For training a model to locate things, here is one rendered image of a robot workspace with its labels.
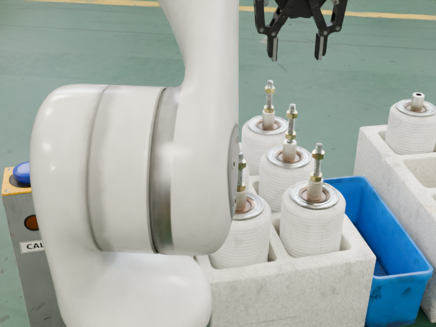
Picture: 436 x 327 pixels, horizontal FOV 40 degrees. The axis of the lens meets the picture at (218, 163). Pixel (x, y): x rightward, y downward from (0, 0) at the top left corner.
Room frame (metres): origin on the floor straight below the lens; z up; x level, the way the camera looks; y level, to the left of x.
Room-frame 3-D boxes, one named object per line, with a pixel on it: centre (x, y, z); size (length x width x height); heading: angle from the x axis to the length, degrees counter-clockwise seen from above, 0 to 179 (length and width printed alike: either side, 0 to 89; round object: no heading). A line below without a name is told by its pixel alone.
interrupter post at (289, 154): (0.87, -0.12, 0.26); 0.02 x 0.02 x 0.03
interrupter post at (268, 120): (0.99, -0.09, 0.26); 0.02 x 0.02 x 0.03
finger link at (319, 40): (0.88, -0.15, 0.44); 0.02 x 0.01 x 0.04; 5
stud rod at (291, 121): (0.87, -0.12, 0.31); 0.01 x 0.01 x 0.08
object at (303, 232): (0.76, -0.15, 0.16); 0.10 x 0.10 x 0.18
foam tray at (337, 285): (0.84, 0.00, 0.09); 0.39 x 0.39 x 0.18; 13
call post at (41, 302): (0.70, 0.26, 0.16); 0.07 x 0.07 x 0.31; 13
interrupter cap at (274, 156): (0.87, -0.12, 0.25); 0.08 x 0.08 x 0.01
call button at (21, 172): (0.70, 0.26, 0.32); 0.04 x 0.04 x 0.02
